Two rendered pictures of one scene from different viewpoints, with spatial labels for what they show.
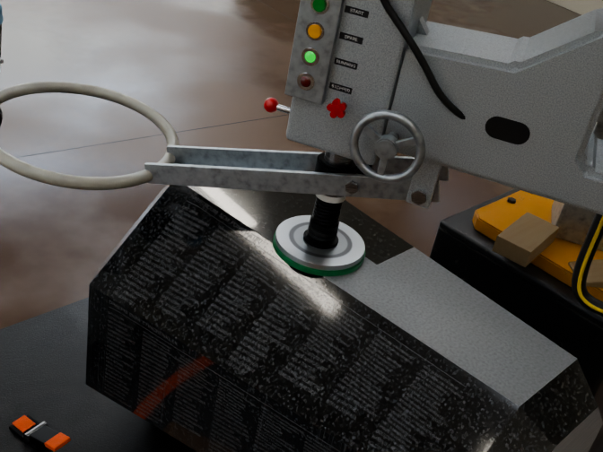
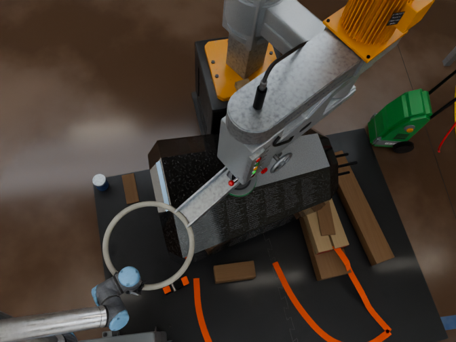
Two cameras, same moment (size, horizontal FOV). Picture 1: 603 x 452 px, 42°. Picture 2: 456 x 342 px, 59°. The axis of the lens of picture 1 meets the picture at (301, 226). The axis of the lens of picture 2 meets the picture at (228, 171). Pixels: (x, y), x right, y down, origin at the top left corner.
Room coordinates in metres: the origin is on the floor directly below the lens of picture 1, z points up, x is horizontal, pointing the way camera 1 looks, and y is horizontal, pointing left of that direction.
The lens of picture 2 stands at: (1.24, 0.77, 3.15)
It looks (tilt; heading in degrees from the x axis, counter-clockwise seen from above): 68 degrees down; 297
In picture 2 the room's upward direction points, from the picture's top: 11 degrees clockwise
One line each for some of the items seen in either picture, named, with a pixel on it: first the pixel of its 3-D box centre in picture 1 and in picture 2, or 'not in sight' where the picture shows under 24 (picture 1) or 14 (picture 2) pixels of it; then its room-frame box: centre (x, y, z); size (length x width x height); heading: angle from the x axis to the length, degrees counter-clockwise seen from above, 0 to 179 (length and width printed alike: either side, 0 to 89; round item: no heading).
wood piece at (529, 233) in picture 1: (526, 239); (246, 93); (1.90, -0.61, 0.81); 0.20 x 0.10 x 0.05; 148
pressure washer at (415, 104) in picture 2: not in sight; (410, 110); (0.88, -1.52, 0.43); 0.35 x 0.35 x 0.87; 35
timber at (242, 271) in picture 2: not in sight; (234, 272); (1.28, 0.29, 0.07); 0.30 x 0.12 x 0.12; 44
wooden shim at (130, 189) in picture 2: not in sight; (130, 188); (2.34, 0.25, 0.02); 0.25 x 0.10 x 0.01; 141
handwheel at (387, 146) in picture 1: (391, 140); (276, 158); (1.43, -0.14, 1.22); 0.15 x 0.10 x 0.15; 77
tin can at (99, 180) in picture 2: not in sight; (100, 182); (2.53, 0.36, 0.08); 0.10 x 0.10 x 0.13
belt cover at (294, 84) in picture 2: not in sight; (312, 73); (1.49, -0.39, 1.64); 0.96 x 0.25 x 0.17; 77
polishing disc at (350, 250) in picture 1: (319, 241); (238, 178); (1.57, -0.05, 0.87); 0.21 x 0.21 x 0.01
